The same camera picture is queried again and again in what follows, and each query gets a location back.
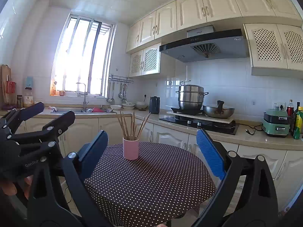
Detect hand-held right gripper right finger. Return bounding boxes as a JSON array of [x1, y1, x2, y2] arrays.
[[196, 128, 278, 227]]

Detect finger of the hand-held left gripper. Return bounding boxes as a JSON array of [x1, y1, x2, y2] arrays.
[[0, 102, 45, 135], [9, 110, 76, 147]]

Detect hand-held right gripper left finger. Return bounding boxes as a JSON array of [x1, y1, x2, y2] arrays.
[[27, 130, 109, 227]]

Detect pink cup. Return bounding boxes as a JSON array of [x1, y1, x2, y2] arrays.
[[123, 137, 139, 160]]

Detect set of wooden chopsticks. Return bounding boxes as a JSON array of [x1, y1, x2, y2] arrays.
[[116, 111, 151, 141]]

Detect person's left hand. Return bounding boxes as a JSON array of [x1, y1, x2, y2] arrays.
[[0, 176, 34, 200]]

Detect clear plastic jar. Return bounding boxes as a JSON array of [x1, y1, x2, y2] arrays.
[[23, 87, 34, 108]]

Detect stainless steel sink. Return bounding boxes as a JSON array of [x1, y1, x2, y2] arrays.
[[51, 107, 116, 114]]

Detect red hanging kitchen tool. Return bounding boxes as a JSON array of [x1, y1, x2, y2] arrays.
[[6, 80, 17, 94]]

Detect metal sink faucet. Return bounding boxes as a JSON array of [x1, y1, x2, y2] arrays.
[[76, 82, 89, 111]]

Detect pale stone slab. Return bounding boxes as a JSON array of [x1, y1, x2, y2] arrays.
[[167, 111, 235, 124]]

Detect wooden cutting board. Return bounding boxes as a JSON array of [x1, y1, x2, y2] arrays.
[[1, 64, 12, 104]]

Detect black gas cooktop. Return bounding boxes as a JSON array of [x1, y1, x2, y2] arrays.
[[159, 116, 239, 136]]

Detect black induction cooker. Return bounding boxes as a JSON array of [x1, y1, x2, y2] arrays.
[[171, 107, 204, 116]]

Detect hanging metal ladle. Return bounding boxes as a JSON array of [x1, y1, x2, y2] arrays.
[[106, 82, 116, 104]]

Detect hanging metal spoons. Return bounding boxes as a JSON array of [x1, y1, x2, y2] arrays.
[[118, 83, 128, 104]]

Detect stainless steel steamer pot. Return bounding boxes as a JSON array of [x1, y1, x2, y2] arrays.
[[176, 80, 209, 110]]

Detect brown polka-dot tablecloth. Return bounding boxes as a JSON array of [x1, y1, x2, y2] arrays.
[[84, 142, 217, 227]]

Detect stacked white bowls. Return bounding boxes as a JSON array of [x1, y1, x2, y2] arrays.
[[135, 100, 149, 110]]

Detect sliding kitchen window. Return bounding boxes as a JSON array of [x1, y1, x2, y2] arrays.
[[51, 13, 114, 97]]

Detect green multi-cooker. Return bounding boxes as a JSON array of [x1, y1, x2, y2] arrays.
[[262, 109, 290, 138]]

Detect black electric kettle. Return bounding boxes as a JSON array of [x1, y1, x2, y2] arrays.
[[149, 96, 161, 114]]

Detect red-label dark bottle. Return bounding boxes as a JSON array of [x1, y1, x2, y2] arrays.
[[286, 99, 294, 117]]

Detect yellow-green oil bottle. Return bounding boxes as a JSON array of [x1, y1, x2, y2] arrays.
[[293, 106, 303, 139]]

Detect dark sauce bottle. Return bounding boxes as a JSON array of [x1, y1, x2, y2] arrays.
[[294, 102, 301, 133]]

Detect grey range hood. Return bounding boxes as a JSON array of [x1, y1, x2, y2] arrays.
[[159, 25, 249, 63]]

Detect cream upper kitchen cabinets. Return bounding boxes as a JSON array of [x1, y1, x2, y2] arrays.
[[125, 0, 303, 54]]

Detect metal wok with black handle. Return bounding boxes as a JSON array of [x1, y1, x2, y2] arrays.
[[203, 100, 235, 119]]

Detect black power cable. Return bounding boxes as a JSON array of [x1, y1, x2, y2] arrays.
[[238, 123, 264, 136]]

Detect metal utensil rail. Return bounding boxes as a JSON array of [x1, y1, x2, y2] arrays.
[[109, 74, 134, 84]]

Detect small lattice-door wall cabinet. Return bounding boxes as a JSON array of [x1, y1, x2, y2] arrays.
[[129, 43, 161, 77]]

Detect large lattice-door wall cabinet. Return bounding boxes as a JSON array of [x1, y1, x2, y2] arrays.
[[244, 23, 303, 78]]

